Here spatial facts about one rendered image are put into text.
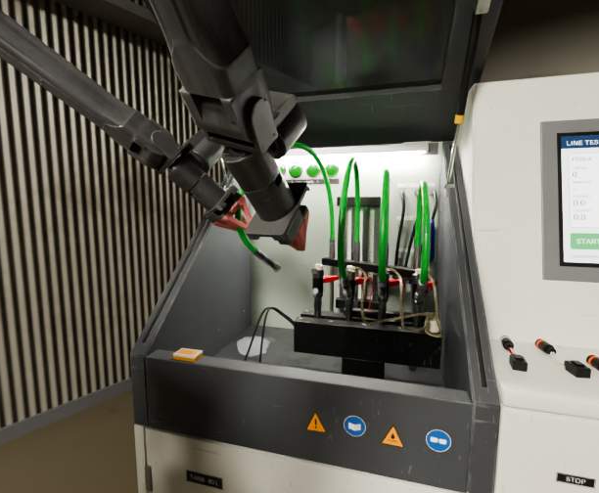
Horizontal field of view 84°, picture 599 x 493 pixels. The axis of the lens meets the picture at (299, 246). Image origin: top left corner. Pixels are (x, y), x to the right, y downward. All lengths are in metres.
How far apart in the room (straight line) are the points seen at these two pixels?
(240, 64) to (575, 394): 0.64
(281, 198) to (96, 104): 0.40
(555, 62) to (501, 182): 2.41
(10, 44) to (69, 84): 0.09
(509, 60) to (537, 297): 2.61
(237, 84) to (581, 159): 0.77
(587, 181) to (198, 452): 0.99
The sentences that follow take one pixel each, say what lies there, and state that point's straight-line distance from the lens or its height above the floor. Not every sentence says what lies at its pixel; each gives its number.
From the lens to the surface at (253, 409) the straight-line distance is 0.72.
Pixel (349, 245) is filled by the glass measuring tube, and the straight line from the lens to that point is 1.10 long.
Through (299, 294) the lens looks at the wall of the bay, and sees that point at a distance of 1.18.
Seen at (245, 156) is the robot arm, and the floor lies 1.32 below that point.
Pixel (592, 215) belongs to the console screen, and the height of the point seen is 1.24.
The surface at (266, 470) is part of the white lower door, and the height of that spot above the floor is 0.75.
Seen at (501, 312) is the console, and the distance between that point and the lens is 0.85.
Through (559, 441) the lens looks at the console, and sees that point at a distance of 0.70.
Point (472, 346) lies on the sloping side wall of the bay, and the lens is 0.68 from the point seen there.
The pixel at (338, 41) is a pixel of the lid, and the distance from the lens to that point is 0.92.
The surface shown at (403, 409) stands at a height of 0.92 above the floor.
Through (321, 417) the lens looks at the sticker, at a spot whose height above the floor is 0.88.
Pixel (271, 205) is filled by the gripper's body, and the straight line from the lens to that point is 0.45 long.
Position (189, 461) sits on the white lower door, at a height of 0.73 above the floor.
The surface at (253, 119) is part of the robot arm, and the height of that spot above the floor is 1.35.
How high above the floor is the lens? 1.26
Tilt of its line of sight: 7 degrees down
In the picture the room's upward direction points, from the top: straight up
